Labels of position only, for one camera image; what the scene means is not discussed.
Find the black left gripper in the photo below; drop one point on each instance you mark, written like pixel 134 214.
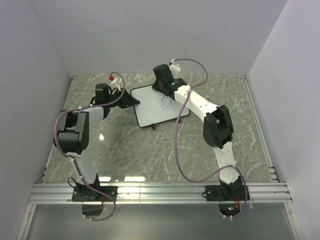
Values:
pixel 127 100

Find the aluminium right side rail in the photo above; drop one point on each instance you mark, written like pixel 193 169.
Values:
pixel 271 169

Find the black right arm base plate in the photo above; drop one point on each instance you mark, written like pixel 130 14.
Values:
pixel 216 193

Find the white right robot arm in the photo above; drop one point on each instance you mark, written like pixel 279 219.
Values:
pixel 217 125

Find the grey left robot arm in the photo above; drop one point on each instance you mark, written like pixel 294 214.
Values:
pixel 72 133

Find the small black-framed whiteboard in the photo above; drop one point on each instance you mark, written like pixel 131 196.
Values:
pixel 154 107

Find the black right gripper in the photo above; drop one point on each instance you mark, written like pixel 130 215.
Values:
pixel 155 87

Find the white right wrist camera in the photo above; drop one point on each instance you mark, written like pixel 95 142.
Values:
pixel 174 68

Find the aluminium table edge rail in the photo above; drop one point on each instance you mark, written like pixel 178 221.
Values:
pixel 142 193

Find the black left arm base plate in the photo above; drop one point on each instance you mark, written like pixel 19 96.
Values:
pixel 83 194

